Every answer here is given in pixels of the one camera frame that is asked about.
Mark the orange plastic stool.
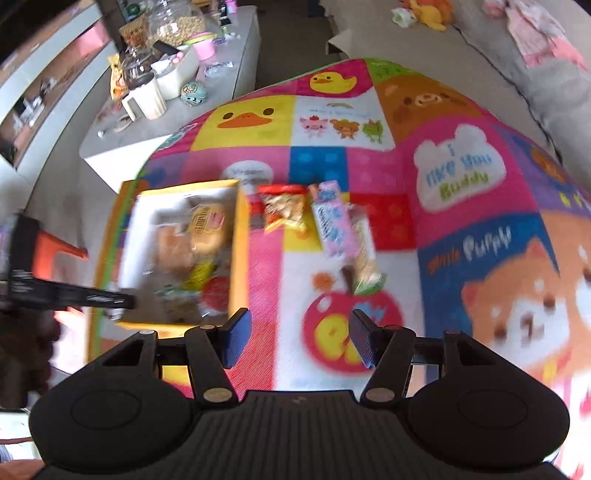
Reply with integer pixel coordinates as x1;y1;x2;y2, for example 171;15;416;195
33;230;89;278

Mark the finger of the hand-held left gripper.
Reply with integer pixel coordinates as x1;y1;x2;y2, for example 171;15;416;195
69;284;138;312

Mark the pink box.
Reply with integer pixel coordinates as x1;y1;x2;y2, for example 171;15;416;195
78;21;114;62

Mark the orange printed snack bag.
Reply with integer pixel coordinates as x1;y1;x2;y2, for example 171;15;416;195
108;54;129;101

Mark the grey wall shelf unit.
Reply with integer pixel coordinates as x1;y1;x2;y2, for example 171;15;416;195
0;0;117;172

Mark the beige sofa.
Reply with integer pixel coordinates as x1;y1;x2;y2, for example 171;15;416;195
318;0;591;185

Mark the orange plush toy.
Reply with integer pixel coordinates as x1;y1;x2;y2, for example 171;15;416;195
399;0;456;32

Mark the brown snack bag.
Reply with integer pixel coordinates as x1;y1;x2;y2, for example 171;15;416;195
119;16;151;48

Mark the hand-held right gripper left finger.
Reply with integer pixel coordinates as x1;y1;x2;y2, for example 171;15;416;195
95;308;252;407

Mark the yellow shoe box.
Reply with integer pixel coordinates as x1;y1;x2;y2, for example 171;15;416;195
113;180;251;335

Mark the pink clothing pile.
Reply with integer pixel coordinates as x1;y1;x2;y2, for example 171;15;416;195
482;0;588;71

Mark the bread packet yellow label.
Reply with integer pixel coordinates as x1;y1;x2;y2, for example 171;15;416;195
184;198;236;260

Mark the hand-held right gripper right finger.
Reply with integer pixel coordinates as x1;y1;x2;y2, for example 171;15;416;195
349;310;502;407

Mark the person's left hand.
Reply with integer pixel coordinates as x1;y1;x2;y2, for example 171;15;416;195
0;309;63;409

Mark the white low cabinet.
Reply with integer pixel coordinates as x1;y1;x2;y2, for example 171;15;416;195
79;4;262;195

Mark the patterned ball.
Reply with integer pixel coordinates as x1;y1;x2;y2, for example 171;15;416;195
180;80;208;107

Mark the green yellow candy packet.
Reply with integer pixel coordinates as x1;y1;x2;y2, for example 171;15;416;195
186;257;221;291

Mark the pink cup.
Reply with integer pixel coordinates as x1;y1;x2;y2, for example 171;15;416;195
191;33;219;62

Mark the clear bun bread packet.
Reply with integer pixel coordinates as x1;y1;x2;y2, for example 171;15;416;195
154;220;197;278

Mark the clear cereal bar packet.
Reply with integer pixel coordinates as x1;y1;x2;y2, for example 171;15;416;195
341;205;387;297

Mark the white rectangular container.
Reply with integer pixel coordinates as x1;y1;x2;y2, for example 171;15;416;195
151;50;200;101

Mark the glass jar with lid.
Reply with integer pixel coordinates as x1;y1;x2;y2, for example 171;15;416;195
145;0;206;48

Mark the glass kettle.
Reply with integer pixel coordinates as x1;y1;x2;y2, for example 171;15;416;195
120;48;158;91

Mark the colourful printed play mat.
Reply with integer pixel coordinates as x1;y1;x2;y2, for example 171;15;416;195
88;58;591;480

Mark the white plastic jug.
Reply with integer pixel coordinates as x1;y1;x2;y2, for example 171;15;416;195
122;76;168;122

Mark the pink striped snack packet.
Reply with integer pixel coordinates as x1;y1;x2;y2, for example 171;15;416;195
308;181;362;260

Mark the red round snack packet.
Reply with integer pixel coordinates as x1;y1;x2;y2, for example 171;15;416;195
200;274;232;313

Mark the red peanut snack packet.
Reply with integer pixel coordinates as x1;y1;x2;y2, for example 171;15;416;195
257;184;308;234

